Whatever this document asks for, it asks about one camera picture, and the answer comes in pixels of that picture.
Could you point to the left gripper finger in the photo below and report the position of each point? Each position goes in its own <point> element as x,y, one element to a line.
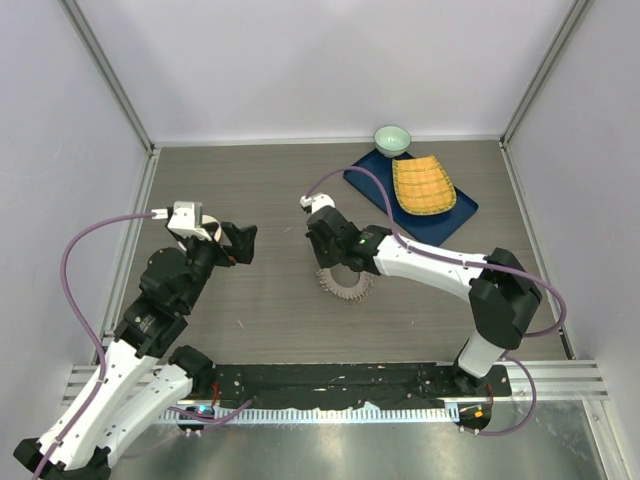
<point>242,249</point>
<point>239,235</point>

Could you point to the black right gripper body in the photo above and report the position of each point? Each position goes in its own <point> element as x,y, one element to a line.
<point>326,255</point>

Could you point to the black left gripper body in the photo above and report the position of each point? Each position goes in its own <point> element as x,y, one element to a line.
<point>206,251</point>

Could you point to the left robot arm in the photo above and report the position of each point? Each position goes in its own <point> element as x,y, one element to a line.
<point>140,375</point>

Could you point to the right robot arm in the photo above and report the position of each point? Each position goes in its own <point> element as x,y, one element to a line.
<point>502,299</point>

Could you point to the red white bowl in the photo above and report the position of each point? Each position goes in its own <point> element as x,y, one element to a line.
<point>211,227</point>

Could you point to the dark blue tray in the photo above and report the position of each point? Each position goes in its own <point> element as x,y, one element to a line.
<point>434,229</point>

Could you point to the yellow woven bamboo tray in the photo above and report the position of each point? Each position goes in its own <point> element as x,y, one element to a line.
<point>422,186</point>

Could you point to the pale green bowl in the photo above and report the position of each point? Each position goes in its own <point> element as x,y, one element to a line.
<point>392,141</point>

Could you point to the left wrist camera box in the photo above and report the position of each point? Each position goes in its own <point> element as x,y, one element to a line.
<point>184,219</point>

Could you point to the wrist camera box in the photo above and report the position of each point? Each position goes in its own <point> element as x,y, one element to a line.
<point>184,219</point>
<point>314,203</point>

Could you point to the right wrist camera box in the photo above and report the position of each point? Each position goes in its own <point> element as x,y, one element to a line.
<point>314,203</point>

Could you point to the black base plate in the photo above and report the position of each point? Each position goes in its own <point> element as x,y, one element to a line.
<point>388,386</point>

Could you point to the slotted cable duct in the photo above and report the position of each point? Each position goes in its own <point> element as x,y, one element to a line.
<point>368,414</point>

